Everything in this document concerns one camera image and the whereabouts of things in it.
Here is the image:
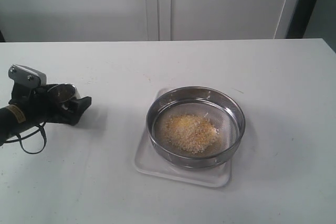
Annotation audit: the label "round metal sieve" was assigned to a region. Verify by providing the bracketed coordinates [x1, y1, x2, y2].
[146, 86, 246, 169]

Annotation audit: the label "yellow and white grains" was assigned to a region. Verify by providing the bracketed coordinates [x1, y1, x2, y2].
[164, 114, 219, 154]

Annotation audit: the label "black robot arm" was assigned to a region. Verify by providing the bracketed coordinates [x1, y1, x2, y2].
[1, 84, 92, 145]

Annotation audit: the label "white cabinet doors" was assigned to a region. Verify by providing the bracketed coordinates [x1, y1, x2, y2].
[1, 0, 298, 42]

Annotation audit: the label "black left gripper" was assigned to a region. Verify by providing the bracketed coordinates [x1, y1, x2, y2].
[9, 83, 92, 126]

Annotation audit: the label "stainless steel cup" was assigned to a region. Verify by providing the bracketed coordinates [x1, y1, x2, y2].
[48, 83, 80, 110]

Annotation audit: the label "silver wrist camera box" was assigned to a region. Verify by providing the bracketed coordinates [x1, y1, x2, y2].
[8, 65, 47, 89]

